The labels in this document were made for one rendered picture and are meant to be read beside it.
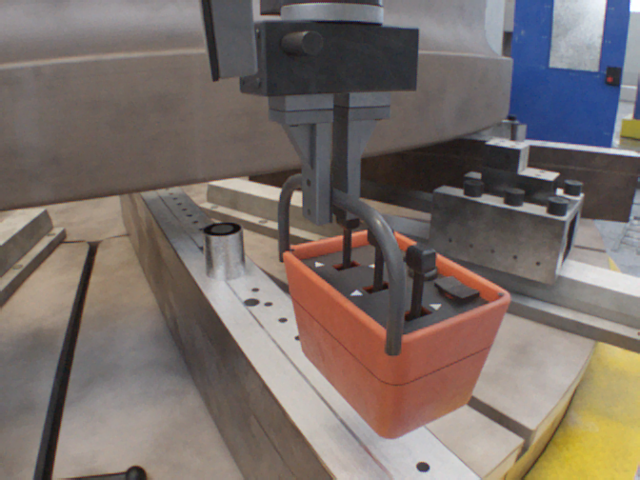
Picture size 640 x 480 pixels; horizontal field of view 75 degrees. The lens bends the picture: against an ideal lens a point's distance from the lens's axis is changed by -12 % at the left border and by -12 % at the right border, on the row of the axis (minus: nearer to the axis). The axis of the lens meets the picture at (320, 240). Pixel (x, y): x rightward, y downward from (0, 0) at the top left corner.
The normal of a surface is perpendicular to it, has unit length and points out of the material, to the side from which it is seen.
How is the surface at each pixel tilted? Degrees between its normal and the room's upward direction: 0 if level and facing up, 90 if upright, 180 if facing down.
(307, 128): 90
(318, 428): 0
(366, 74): 90
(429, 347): 97
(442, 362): 97
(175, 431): 0
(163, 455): 0
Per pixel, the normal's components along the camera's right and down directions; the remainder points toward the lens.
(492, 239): -0.62, 0.29
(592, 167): -0.27, 0.36
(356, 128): 0.49, 0.33
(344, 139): -0.87, 0.18
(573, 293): -0.58, -0.01
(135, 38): 0.28, -0.52
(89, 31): 0.32, -0.33
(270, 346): 0.00, -0.93
